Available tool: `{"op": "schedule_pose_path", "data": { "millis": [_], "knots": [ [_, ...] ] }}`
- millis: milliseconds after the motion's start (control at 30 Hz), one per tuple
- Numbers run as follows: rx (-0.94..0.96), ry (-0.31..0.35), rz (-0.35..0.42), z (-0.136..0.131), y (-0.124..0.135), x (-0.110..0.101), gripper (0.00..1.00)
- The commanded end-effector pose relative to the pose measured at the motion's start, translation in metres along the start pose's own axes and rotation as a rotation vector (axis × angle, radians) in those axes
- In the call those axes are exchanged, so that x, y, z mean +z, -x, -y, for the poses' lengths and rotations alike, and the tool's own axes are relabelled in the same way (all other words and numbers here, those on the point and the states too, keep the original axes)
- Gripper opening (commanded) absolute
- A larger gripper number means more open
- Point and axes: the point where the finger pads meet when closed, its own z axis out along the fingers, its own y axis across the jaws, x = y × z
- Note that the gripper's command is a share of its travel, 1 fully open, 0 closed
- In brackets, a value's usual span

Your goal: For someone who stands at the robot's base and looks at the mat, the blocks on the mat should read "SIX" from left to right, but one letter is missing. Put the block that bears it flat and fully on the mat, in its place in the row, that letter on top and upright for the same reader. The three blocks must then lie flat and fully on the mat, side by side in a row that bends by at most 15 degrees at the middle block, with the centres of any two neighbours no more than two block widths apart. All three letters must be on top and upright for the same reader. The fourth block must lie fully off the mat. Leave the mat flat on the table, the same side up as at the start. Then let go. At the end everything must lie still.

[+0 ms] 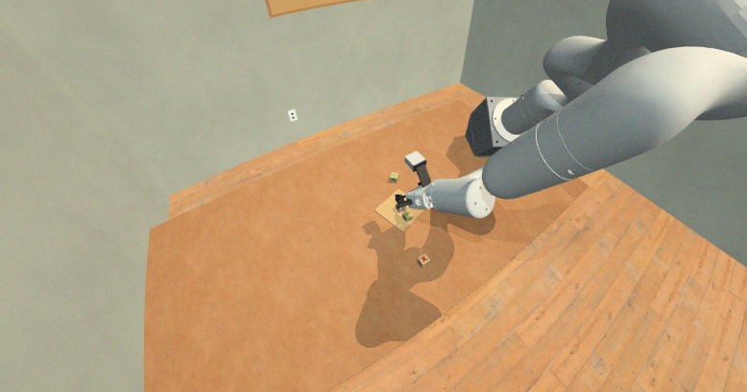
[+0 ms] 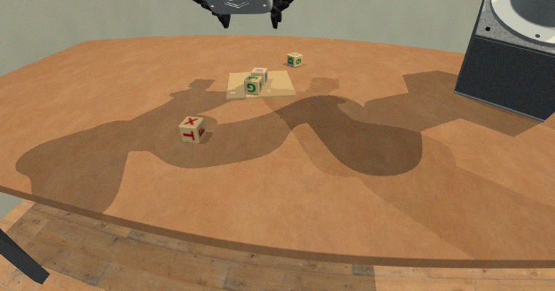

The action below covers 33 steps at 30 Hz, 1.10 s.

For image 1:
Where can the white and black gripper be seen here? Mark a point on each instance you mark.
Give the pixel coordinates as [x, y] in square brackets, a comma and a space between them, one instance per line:
[416, 198]

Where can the tan flat mat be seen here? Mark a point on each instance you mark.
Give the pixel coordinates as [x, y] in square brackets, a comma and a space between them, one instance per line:
[388, 210]

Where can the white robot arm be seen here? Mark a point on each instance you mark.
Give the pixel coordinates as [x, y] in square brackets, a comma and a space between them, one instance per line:
[643, 103]

